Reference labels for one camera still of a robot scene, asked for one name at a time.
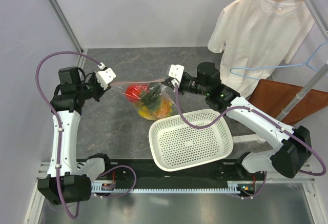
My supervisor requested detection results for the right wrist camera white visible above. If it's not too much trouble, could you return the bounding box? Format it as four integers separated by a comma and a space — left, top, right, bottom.
167, 65, 185, 87

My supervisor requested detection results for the white cable duct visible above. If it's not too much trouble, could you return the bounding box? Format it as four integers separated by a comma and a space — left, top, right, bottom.
91, 181, 251, 195

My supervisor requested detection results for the silver clothes rack pole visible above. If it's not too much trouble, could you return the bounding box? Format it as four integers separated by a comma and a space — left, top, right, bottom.
276, 63, 328, 121

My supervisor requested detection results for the aluminium frame post left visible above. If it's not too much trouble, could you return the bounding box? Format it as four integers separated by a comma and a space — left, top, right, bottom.
48, 0, 83, 52

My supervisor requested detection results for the blue clothes hanger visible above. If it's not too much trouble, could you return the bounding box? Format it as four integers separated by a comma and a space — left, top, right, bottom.
230, 41, 327, 80

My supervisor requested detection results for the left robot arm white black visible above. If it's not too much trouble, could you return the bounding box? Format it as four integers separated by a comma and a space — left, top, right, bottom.
37, 67, 116, 205

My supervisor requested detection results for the red orange peach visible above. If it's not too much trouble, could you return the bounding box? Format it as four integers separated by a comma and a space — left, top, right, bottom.
125, 85, 149, 103

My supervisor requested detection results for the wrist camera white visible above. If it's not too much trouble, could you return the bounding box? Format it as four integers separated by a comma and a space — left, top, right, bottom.
95, 63, 116, 90
167, 65, 185, 87

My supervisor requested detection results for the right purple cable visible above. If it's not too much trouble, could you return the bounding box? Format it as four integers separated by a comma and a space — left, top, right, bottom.
174, 85, 327, 199

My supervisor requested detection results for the orange toy pineapple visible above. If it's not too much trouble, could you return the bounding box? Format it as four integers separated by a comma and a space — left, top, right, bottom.
134, 83, 176, 120

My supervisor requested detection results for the white perforated plastic basket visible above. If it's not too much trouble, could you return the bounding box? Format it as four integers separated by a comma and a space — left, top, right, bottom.
149, 115, 234, 172

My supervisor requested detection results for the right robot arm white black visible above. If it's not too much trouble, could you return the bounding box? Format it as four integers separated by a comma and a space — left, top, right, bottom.
163, 62, 311, 180

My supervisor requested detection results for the brown cloth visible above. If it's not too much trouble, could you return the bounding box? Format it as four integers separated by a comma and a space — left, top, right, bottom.
249, 79, 327, 126

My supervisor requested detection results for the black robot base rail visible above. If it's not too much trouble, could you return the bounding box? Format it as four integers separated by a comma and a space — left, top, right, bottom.
95, 159, 264, 189

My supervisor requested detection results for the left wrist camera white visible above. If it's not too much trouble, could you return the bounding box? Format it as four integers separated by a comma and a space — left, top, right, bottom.
95, 63, 116, 90

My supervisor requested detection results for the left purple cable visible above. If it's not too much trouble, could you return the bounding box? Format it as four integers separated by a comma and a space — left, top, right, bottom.
35, 51, 106, 219

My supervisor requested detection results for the purple cable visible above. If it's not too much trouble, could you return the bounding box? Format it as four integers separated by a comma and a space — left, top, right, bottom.
174, 85, 327, 199
35, 51, 106, 219

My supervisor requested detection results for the white t-shirt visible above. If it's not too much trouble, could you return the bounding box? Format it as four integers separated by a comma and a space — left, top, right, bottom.
208, 0, 314, 97

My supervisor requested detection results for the clear zip top bag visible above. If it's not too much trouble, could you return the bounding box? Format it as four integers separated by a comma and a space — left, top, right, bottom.
111, 79, 178, 121

